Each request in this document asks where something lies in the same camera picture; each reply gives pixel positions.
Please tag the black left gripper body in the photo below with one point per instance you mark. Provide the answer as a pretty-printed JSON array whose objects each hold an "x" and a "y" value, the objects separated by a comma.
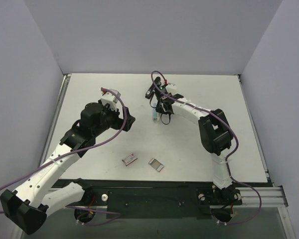
[{"x": 126, "y": 120}]

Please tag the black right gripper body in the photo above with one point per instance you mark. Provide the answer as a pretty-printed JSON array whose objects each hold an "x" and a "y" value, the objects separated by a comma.
[{"x": 161, "y": 106}]

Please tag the light blue white stapler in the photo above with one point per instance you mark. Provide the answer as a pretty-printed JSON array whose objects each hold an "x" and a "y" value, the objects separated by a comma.
[{"x": 154, "y": 113}]

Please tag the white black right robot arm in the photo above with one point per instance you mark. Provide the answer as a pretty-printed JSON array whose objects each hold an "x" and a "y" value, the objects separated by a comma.
[{"x": 216, "y": 137}]

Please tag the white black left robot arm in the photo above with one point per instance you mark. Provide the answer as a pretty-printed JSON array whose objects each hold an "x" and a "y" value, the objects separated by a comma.
[{"x": 30, "y": 204}]

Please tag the black stapler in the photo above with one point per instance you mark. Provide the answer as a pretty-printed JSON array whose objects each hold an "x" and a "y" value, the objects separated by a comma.
[{"x": 150, "y": 92}]

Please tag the red white staple box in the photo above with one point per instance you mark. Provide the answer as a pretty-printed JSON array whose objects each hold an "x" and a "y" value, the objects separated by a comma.
[{"x": 129, "y": 159}]

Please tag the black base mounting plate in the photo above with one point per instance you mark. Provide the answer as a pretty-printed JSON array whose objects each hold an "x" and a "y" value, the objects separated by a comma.
[{"x": 150, "y": 199}]

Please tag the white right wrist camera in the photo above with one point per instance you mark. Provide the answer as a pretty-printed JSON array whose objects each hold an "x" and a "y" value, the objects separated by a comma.
[{"x": 169, "y": 88}]

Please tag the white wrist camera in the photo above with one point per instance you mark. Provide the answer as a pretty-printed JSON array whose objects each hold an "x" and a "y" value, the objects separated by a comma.
[
  {"x": 169, "y": 88},
  {"x": 109, "y": 98}
]

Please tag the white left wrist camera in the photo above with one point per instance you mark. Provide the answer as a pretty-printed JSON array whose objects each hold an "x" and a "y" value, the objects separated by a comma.
[{"x": 109, "y": 98}]

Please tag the aluminium frame rail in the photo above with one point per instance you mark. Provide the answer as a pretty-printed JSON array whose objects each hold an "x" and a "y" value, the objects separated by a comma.
[{"x": 271, "y": 197}]

